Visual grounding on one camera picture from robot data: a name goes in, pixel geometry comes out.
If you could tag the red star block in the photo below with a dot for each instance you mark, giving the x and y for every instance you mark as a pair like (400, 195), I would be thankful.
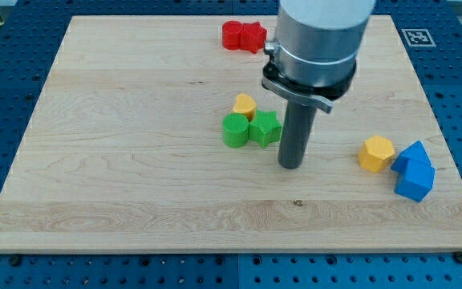
(252, 37)

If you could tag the white fiducial marker tag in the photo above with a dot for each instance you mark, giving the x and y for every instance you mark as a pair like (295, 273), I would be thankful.
(416, 37)

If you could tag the green star block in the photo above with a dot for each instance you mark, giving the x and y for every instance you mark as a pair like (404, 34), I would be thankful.
(265, 128)

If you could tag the wooden board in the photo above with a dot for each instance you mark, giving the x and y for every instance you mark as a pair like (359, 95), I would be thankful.
(124, 153)

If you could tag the red cylinder block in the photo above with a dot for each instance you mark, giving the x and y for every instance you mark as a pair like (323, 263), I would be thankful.
(231, 35)

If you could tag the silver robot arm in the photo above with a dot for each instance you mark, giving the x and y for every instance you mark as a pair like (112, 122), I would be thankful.
(312, 56)

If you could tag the blue cube block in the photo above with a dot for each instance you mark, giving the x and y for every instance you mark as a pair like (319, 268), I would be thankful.
(415, 179)

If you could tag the yellow hexagon block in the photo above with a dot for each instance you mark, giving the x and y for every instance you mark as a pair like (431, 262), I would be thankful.
(376, 153)

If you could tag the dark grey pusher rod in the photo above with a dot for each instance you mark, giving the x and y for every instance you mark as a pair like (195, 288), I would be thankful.
(298, 122)

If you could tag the yellow heart block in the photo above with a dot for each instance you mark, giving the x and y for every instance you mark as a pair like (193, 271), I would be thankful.
(245, 105)

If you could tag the green cylinder block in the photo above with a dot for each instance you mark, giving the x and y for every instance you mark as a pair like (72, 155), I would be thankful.
(235, 130)

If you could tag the blue triangle block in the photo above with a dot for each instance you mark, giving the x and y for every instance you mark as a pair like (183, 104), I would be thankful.
(414, 152)

